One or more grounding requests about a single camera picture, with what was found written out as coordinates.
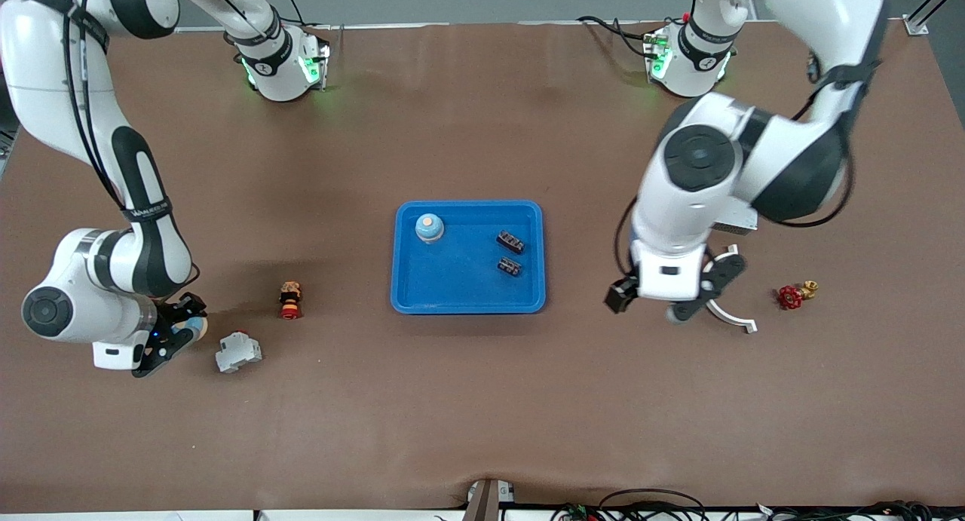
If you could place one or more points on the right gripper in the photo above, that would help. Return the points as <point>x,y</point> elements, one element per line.
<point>185,307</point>

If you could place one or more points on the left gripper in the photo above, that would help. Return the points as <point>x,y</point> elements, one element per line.
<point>620,295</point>

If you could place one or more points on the blue bell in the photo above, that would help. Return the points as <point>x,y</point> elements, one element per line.
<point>430,228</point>
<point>194,326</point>

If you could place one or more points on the black terminal block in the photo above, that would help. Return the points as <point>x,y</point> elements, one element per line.
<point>511,243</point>
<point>510,267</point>

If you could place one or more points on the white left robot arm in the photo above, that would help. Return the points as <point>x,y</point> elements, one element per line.
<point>822,23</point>

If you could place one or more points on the blue plastic tray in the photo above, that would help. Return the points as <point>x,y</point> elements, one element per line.
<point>460,280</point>

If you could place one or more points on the white circuit breaker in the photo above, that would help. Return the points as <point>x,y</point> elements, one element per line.
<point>238,352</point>

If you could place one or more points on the orange red push button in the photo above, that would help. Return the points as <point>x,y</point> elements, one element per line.
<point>290,300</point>

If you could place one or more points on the grey metal power supply box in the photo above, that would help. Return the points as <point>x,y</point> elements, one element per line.
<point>742,223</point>

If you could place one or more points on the red handwheel brass valve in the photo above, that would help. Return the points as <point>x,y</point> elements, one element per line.
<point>790,297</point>

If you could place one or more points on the white curved plastic bracket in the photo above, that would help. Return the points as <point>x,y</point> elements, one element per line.
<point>735,321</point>

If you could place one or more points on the camera mount post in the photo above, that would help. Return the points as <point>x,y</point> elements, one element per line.
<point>486,500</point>

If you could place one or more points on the silver table edge rail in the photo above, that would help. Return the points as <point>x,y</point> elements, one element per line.
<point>196,29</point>

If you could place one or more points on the aluminium frame profile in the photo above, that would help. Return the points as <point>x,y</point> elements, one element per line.
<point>916,25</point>

